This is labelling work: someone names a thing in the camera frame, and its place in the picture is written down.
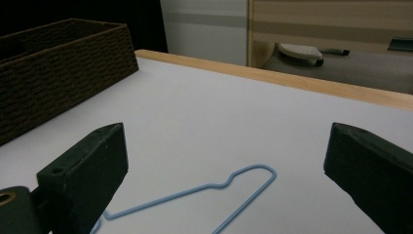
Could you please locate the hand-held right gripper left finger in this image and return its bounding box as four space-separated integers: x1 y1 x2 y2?
36 122 130 234

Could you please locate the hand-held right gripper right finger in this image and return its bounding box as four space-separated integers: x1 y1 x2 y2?
322 122 413 234

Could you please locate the light blue wire hanger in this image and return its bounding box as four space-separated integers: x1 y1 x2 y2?
90 164 278 234

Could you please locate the dark brown woven basket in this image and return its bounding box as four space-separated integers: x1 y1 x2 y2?
0 18 140 146

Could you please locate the dark teal flat object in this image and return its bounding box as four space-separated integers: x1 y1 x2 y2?
387 37 413 53

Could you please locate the white perforated pedal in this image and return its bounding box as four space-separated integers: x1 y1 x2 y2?
278 42 324 67

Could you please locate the wooden cabinet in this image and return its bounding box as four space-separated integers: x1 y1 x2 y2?
246 0 413 68

